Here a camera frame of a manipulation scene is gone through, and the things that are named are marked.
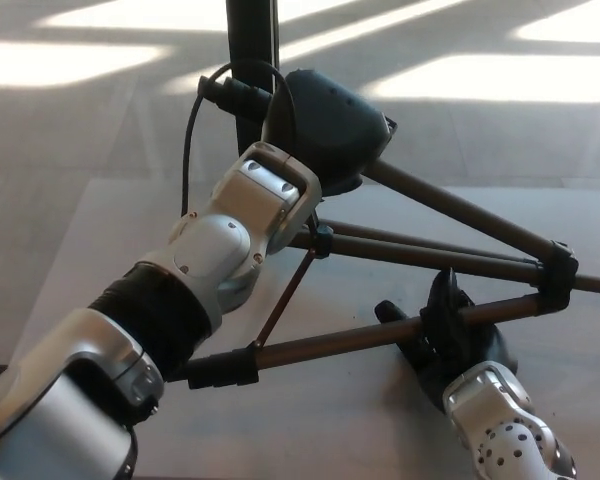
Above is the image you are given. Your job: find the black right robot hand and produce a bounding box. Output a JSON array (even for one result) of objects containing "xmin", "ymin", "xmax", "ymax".
[{"xmin": 374, "ymin": 268, "xmax": 519, "ymax": 414}]

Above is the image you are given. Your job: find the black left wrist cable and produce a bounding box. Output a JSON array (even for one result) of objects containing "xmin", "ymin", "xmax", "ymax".
[{"xmin": 179, "ymin": 59, "xmax": 301, "ymax": 216}]

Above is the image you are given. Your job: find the brown and black camera tripod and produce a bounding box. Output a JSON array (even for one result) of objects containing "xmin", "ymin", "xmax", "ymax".
[{"xmin": 182, "ymin": 74, "xmax": 600, "ymax": 390}]

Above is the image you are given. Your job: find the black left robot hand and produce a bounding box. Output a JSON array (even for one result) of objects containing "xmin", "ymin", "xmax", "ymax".
[{"xmin": 261, "ymin": 68, "xmax": 399, "ymax": 197}]

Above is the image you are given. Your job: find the black vertical post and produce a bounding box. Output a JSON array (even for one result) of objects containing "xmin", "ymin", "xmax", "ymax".
[{"xmin": 225, "ymin": 0, "xmax": 281, "ymax": 156}]

